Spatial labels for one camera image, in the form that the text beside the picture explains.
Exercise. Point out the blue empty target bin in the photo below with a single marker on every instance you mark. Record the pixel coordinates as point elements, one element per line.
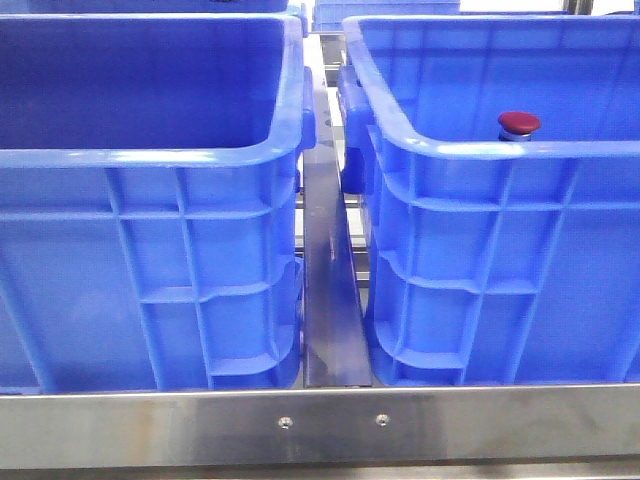
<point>492,262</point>

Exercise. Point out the red button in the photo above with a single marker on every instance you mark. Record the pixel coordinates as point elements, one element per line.
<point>518,126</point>

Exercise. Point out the blue crates in background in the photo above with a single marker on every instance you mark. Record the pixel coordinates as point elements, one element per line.
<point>328,15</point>

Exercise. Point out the metal rack frame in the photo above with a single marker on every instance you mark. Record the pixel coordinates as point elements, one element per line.
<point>336,410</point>

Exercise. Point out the blue bin behind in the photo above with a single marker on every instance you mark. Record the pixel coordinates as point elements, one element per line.
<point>292,8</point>

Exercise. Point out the blue bin holding buttons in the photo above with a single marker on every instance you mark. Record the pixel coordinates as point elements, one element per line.
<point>148,197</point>

